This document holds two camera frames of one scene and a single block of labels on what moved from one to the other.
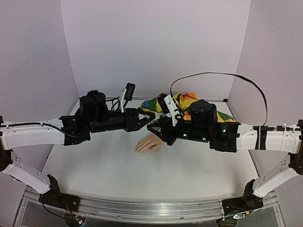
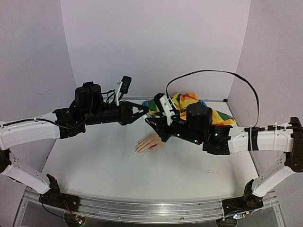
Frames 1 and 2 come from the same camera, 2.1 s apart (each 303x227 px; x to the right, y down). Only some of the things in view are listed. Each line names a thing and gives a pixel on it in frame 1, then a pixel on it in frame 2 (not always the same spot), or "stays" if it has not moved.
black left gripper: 133,122 → 127,116
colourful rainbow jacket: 184,101 stays
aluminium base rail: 145,211 stays
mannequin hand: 151,143 stays
